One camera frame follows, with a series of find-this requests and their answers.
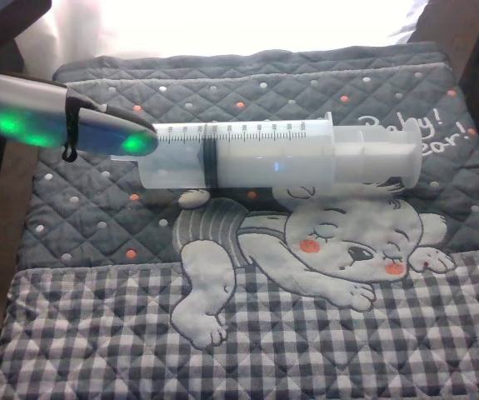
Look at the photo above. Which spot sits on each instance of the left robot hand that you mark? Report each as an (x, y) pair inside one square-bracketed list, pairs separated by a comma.
[(26, 112)]

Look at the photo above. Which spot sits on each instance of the large clear plastic syringe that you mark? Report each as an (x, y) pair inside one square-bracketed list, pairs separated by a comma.
[(264, 158)]

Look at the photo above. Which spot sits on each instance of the grey quilt with printed bear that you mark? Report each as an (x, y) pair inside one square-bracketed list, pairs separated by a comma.
[(139, 333)]

